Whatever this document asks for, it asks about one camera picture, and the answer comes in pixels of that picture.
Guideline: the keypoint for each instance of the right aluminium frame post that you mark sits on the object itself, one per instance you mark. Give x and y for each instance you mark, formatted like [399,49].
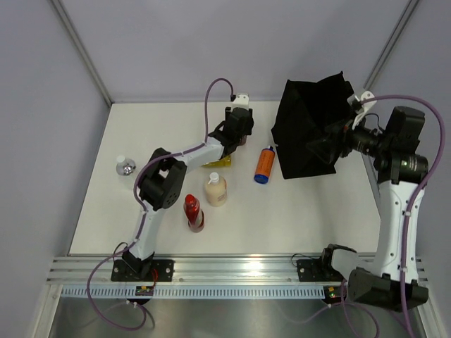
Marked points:
[395,36]

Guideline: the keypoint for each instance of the aluminium frame post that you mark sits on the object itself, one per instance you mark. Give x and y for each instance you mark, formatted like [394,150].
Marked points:
[395,36]
[69,27]

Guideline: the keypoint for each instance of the white slotted cable duct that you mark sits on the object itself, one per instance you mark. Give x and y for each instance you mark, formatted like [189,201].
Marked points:
[207,292]

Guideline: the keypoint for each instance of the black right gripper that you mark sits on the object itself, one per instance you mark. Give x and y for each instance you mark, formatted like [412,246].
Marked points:
[326,148]

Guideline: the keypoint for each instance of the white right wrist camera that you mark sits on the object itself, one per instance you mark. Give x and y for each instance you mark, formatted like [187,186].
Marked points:
[361,105]

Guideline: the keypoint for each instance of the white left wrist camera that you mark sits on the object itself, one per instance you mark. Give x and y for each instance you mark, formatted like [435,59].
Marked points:
[239,100]

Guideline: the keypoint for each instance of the left aluminium frame post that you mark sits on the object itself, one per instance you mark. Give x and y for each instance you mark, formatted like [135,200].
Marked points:
[69,27]

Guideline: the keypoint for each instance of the small clear silver bottle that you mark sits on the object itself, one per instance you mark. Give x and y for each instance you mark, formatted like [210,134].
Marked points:
[125,166]

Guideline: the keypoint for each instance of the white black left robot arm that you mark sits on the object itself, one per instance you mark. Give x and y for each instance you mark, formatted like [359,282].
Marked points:
[159,184]

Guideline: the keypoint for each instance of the orange blue cologne bottle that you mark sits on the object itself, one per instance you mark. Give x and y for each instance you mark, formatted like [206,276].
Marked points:
[264,165]

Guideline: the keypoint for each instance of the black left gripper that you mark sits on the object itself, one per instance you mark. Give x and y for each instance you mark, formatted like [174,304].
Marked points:
[246,128]

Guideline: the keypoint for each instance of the red dish soap bottle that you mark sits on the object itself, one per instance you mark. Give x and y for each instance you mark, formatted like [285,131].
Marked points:
[194,213]
[243,141]

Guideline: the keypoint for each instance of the aluminium mounting rail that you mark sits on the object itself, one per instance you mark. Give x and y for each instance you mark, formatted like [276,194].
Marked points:
[254,269]

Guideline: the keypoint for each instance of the cream lotion pump bottle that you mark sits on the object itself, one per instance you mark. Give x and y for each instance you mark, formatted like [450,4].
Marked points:
[215,189]

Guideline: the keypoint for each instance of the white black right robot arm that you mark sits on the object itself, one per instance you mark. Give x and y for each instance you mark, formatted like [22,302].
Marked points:
[391,281]

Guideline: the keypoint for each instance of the black canvas bag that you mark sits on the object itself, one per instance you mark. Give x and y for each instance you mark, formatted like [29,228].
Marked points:
[305,110]

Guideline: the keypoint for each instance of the yellow dish soap bottle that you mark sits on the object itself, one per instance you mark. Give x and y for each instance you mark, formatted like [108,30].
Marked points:
[222,163]

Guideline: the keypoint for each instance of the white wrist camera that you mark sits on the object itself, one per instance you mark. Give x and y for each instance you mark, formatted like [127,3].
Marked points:
[361,105]
[239,100]

